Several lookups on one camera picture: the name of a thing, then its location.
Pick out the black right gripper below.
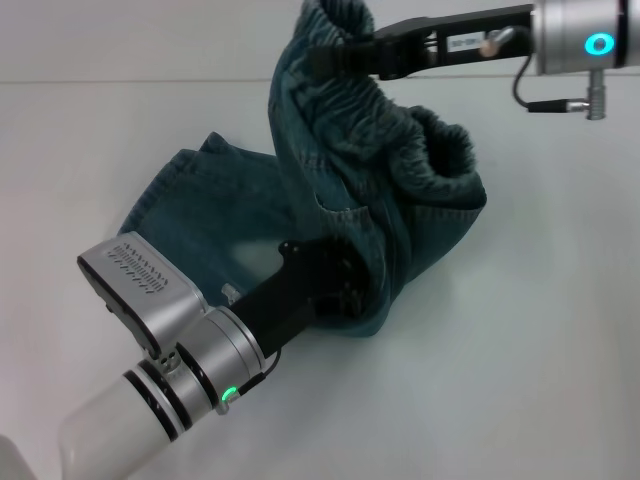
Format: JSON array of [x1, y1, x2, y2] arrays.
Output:
[[306, 3, 537, 82]]

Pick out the blue denim shorts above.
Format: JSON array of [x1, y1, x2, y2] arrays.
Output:
[[118, 0, 489, 339]]

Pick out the silver right gripper knob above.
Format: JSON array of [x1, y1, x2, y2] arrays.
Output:
[[478, 26, 517, 58]]

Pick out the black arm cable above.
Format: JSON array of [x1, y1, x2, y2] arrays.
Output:
[[230, 346, 282, 402], [511, 24, 609, 122]]

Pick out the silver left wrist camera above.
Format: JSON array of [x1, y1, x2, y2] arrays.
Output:
[[75, 231, 209, 357]]

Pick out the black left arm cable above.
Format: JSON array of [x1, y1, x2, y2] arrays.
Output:
[[230, 346, 282, 402]]

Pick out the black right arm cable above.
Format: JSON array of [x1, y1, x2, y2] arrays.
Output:
[[511, 24, 609, 122]]

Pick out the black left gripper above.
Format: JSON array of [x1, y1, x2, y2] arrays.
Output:
[[232, 238, 372, 359]]

